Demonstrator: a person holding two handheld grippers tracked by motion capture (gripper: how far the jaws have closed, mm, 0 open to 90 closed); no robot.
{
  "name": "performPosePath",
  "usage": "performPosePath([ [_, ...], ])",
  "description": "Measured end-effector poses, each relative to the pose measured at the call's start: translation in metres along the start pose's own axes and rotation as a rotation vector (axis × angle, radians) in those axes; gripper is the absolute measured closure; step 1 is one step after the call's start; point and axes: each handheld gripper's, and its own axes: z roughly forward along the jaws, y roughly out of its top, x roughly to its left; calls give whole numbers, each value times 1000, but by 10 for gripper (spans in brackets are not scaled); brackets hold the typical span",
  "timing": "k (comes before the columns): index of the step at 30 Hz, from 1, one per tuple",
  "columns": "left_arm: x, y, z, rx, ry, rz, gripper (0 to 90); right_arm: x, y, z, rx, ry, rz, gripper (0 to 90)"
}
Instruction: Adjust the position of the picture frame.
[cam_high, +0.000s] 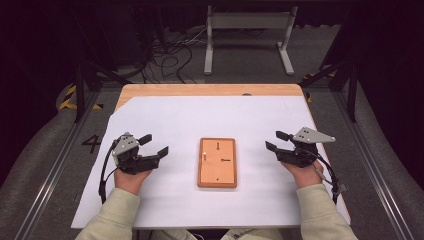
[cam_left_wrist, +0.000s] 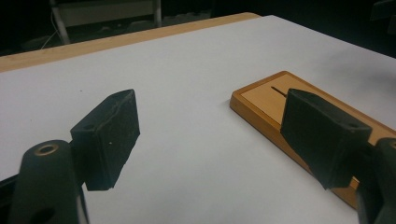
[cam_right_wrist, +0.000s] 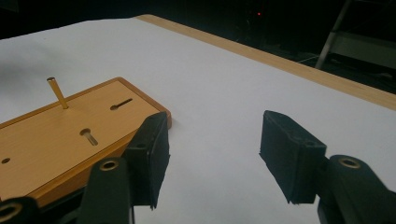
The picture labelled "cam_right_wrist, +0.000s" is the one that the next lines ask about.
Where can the wooden table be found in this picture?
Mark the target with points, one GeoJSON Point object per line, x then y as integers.
{"type": "Point", "coordinates": [280, 63]}

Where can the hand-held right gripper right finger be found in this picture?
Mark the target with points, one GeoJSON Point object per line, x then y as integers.
{"type": "Point", "coordinates": [289, 155]}

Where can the white paper sheet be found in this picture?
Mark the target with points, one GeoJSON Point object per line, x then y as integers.
{"type": "Point", "coordinates": [218, 93]}

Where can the grey metal stand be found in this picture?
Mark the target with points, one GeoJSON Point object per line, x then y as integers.
{"type": "Point", "coordinates": [333, 34]}

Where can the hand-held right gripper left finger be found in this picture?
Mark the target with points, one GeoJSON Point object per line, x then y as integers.
{"type": "Point", "coordinates": [149, 161]}

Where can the wooden peg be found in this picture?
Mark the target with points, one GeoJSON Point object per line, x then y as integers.
{"type": "Point", "coordinates": [58, 93]}

